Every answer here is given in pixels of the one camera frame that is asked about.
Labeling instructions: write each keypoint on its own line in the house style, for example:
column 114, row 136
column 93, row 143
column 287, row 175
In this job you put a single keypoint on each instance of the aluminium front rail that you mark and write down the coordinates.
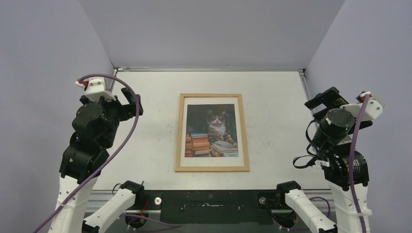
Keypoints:
column 99, row 197

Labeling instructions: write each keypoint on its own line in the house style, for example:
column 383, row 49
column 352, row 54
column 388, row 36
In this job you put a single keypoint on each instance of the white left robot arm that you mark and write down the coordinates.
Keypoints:
column 79, row 170

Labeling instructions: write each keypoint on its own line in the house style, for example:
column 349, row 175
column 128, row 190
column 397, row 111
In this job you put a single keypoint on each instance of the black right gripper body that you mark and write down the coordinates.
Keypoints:
column 325, row 100

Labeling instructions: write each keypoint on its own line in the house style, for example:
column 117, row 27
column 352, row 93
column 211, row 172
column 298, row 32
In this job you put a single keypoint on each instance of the wooden picture frame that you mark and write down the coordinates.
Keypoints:
column 212, row 168

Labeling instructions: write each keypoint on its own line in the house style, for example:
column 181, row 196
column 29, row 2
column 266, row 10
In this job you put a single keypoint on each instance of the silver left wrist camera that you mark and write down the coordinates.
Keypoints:
column 94, row 90

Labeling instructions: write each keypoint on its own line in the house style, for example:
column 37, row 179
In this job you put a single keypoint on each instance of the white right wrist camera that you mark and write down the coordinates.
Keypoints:
column 371, row 105

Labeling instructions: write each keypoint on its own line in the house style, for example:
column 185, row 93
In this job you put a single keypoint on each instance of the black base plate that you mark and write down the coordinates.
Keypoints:
column 216, row 206

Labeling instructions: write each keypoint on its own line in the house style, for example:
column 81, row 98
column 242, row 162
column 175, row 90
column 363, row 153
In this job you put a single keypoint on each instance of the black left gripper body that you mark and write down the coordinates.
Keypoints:
column 118, row 111

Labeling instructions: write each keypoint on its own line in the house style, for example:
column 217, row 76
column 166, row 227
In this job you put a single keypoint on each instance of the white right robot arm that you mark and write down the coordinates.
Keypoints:
column 348, row 179

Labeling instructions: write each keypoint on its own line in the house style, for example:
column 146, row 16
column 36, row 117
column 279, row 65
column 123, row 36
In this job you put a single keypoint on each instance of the clear acrylic sheet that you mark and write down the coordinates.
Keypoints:
column 212, row 132

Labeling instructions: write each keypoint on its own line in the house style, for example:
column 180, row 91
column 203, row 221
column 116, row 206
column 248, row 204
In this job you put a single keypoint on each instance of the colourful photo print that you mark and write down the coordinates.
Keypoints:
column 211, row 131

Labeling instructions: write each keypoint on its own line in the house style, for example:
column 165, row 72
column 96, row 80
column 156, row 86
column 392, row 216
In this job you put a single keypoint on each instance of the white mat board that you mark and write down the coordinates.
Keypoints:
column 212, row 162

